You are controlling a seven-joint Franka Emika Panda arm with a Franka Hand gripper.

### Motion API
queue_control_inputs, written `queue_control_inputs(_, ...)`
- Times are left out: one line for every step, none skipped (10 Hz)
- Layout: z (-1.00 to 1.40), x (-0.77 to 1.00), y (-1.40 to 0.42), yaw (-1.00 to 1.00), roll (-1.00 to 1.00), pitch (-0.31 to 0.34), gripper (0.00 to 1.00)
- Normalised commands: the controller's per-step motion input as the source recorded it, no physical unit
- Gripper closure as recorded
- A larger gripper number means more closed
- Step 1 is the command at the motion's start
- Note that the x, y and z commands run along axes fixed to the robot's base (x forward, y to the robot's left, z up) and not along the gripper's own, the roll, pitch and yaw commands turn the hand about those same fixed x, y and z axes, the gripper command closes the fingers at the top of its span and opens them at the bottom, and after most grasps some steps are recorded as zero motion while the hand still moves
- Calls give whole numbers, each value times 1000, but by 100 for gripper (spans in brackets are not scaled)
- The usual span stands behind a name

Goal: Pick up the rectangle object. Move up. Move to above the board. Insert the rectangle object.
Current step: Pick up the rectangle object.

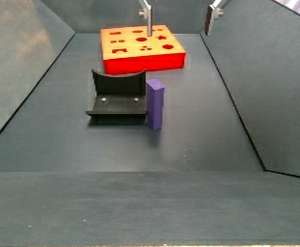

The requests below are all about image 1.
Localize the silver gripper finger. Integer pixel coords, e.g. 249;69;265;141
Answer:
206;0;225;35
138;0;153;37

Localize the purple rectangular block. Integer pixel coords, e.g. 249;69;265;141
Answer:
147;79;166;130

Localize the red shape sorting board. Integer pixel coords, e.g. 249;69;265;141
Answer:
101;25;186;74

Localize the black curved holder stand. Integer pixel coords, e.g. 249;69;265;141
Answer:
86;70;147;124

